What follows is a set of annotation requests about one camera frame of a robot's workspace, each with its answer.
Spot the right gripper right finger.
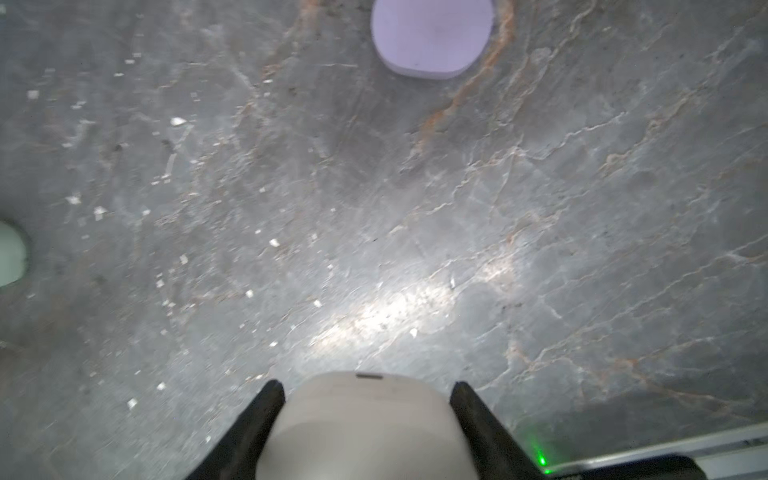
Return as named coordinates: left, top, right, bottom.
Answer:
left=449, top=381, right=543, bottom=480

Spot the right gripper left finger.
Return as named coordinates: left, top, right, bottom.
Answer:
left=186, top=380, right=286, bottom=480

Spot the white earbud charging case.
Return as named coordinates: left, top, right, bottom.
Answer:
left=255, top=371, right=478, bottom=480

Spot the green earbud charging case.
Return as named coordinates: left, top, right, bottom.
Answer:
left=0, top=220, right=29, bottom=287

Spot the purple earbud charging case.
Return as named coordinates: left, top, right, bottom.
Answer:
left=371, top=0, right=495, bottom=80

